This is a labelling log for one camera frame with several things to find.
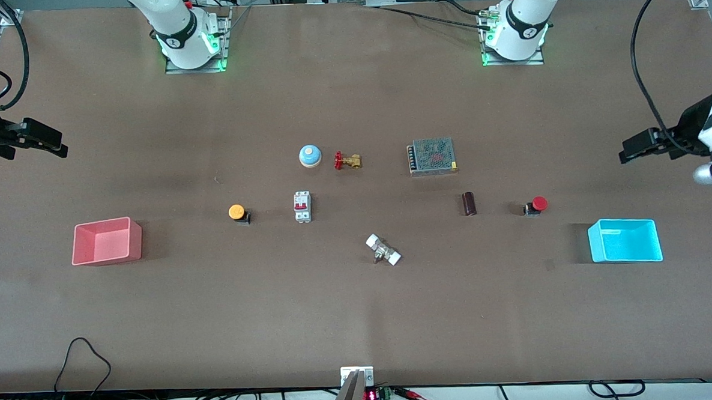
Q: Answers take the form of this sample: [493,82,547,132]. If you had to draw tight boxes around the red push button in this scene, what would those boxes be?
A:
[523,196,549,218]

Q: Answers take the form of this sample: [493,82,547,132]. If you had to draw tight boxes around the cyan plastic box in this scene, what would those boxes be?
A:
[587,216,664,265]

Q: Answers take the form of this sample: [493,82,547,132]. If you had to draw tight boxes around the pink plastic box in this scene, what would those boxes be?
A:
[70,216,144,267]

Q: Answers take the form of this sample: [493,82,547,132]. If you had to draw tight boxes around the metal mesh power supply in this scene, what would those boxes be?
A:
[406,137,459,177]

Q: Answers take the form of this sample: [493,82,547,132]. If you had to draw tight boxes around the white circuit breaker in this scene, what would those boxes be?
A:
[293,190,313,223]

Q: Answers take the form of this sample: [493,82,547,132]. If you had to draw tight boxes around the blue round bell button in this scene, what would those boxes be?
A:
[298,144,323,169]

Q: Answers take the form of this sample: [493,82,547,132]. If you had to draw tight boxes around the white and silver pipe fitting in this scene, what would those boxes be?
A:
[365,232,402,267]

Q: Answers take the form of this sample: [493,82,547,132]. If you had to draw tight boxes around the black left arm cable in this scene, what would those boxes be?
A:
[628,0,700,156]

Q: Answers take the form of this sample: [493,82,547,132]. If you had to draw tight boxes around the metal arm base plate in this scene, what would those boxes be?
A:
[478,5,545,68]
[163,7,231,76]

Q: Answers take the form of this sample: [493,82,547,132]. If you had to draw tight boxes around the thin black looped cable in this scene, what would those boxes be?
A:
[51,336,113,400]

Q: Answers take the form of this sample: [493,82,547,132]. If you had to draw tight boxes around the black coiled cable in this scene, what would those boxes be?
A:
[589,378,647,399]

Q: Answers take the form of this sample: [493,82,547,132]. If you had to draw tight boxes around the black base power cable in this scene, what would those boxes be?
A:
[363,0,493,35]

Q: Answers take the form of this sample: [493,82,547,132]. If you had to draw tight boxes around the brass valve red handle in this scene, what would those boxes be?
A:
[333,150,363,171]

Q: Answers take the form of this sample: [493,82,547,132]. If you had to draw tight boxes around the white metal mount bracket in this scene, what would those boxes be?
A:
[340,366,375,389]

